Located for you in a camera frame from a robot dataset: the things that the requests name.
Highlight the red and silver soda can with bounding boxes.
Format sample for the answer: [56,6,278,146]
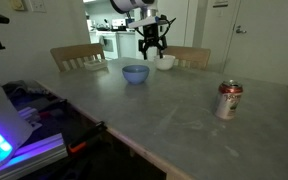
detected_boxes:
[213,79,244,121]

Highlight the white power strip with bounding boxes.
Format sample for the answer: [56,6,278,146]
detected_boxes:
[17,105,42,132]

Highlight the wooden slat-back chair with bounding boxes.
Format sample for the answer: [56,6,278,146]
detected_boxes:
[49,42,107,73]
[156,44,212,70]

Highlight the white robot base blue lights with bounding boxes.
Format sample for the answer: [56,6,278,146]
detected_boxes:
[0,54,35,174]

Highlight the white oven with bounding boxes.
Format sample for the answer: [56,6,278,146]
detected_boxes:
[96,30,120,61]

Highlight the dark cable bundle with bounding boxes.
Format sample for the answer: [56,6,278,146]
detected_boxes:
[2,79,57,101]

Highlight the white closet door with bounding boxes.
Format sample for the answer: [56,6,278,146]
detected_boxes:
[147,0,187,61]

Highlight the white countertop appliance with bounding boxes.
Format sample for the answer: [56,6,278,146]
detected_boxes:
[111,18,127,31]

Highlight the blue bowl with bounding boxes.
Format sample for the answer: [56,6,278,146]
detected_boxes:
[121,64,151,85]

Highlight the black clamp orange handle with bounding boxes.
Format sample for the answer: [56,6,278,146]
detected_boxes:
[66,120,108,158]

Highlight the round beige thermostat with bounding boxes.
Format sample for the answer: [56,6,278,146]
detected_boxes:
[9,0,26,11]

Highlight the black clamp red handle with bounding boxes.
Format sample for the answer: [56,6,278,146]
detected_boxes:
[37,98,69,118]

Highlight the small wall sign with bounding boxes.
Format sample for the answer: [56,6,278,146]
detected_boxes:
[212,0,230,8]

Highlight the white kitchen cabinet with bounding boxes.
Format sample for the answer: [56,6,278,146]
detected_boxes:
[117,31,137,58]

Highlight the microwave oven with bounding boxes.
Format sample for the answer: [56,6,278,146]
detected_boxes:
[125,16,137,32]

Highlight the metal mounting plate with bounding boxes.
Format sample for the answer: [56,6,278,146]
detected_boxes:
[0,132,68,180]

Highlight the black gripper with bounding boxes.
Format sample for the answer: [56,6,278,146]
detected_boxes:
[138,23,168,61]

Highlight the white bowl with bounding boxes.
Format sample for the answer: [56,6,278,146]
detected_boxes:
[153,54,177,71]

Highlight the clear plastic container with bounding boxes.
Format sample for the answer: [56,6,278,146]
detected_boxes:
[83,58,109,72]

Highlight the metal door lever handle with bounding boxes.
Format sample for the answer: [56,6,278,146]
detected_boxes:
[235,24,248,35]

